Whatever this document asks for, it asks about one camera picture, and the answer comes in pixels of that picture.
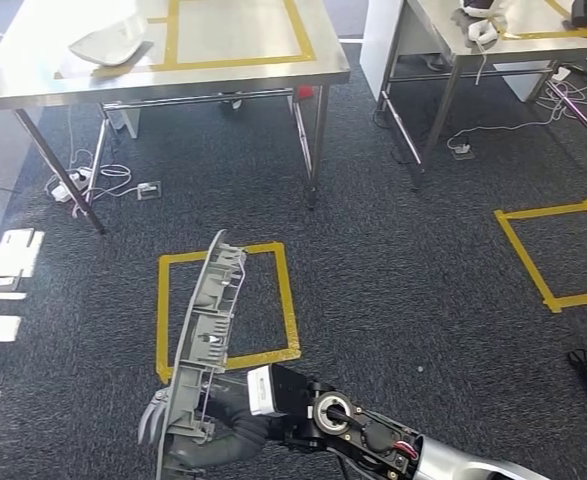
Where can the grey plastic wheel hubcap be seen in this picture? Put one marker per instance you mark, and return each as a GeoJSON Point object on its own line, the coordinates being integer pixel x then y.
{"type": "Point", "coordinates": [208, 318]}

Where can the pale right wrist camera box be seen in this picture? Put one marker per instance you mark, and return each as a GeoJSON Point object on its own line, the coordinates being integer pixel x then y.
{"type": "Point", "coordinates": [260, 392]}

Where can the white black VR headset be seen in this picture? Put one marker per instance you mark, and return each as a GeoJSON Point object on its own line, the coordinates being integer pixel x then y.
{"type": "Point", "coordinates": [478, 10]}

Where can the stainless steel workbench table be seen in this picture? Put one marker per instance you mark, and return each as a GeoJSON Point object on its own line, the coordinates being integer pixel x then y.
{"type": "Point", "coordinates": [238, 26]}

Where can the yellow floor tape square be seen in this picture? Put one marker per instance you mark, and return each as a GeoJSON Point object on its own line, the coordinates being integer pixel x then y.
{"type": "Point", "coordinates": [162, 318]}
{"type": "Point", "coordinates": [525, 255]}

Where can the small red object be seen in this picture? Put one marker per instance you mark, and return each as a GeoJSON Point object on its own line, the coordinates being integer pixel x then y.
{"type": "Point", "coordinates": [305, 93]}

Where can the white desk leg panel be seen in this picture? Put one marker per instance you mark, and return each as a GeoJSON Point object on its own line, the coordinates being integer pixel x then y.
{"type": "Point", "coordinates": [131, 122]}

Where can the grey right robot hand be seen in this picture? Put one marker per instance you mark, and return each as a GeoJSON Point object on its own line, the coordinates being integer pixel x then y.
{"type": "Point", "coordinates": [243, 430]}

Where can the metal floor socket plate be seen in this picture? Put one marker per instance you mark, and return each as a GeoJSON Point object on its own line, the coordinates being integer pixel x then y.
{"type": "Point", "coordinates": [5, 281]}
{"type": "Point", "coordinates": [149, 191]}
{"type": "Point", "coordinates": [463, 151]}

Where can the low white panel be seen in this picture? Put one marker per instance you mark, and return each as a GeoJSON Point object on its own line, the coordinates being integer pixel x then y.
{"type": "Point", "coordinates": [520, 83]}

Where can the yellow workbench tape outline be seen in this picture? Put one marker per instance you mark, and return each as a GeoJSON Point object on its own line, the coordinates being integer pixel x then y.
{"type": "Point", "coordinates": [172, 33]}

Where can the tall white panel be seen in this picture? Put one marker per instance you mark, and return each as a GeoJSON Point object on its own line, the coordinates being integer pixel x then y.
{"type": "Point", "coordinates": [377, 46]}

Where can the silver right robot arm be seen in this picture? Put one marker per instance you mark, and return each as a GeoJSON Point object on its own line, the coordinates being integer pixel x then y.
{"type": "Point", "coordinates": [448, 464]}

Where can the white power strip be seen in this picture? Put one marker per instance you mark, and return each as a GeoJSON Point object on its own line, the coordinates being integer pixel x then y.
{"type": "Point", "coordinates": [65, 192]}
{"type": "Point", "coordinates": [562, 73]}

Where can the white curved plastic part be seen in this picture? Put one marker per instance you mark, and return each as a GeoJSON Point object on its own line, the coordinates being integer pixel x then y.
{"type": "Point", "coordinates": [108, 43]}

